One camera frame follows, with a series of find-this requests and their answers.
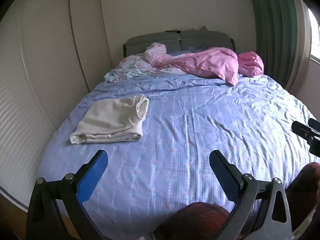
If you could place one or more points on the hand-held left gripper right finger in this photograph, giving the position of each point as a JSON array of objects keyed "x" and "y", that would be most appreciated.
[{"x": 225, "y": 177}]

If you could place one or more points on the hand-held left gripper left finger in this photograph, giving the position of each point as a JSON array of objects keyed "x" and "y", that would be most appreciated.
[{"x": 92, "y": 177}]

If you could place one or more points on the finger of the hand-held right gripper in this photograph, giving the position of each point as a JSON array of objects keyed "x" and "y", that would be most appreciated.
[
  {"x": 302, "y": 130},
  {"x": 315, "y": 123}
]

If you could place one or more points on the cream white towel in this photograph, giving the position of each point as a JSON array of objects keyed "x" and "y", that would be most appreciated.
[{"x": 110, "y": 120}]

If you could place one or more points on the dark red knitted blanket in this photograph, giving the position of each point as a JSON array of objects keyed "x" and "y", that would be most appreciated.
[{"x": 307, "y": 180}]

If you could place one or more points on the person's left leg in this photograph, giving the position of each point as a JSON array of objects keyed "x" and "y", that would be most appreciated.
[{"x": 195, "y": 220}]

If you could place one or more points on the blue striped bed sheet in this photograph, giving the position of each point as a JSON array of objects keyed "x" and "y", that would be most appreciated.
[{"x": 200, "y": 120}]

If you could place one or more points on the window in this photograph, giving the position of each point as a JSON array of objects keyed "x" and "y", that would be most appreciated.
[{"x": 315, "y": 42}]

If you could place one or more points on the small crumpled pink pillow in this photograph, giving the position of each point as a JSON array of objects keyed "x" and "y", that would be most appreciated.
[{"x": 250, "y": 63}]

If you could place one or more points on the green curtain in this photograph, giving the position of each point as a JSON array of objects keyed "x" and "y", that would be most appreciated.
[{"x": 272, "y": 25}]

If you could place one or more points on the white wardrobe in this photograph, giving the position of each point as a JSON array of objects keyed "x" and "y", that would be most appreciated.
[{"x": 37, "y": 80}]

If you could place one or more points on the large pink pillow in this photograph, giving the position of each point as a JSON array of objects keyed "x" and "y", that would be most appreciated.
[{"x": 212, "y": 62}]

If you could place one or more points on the white floral blanket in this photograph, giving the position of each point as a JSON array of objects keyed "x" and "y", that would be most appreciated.
[{"x": 130, "y": 67}]

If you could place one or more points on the grey padded headboard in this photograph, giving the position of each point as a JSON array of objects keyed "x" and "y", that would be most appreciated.
[{"x": 200, "y": 38}]

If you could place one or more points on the pale pink floral pillow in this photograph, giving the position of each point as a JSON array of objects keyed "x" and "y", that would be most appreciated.
[{"x": 156, "y": 52}]

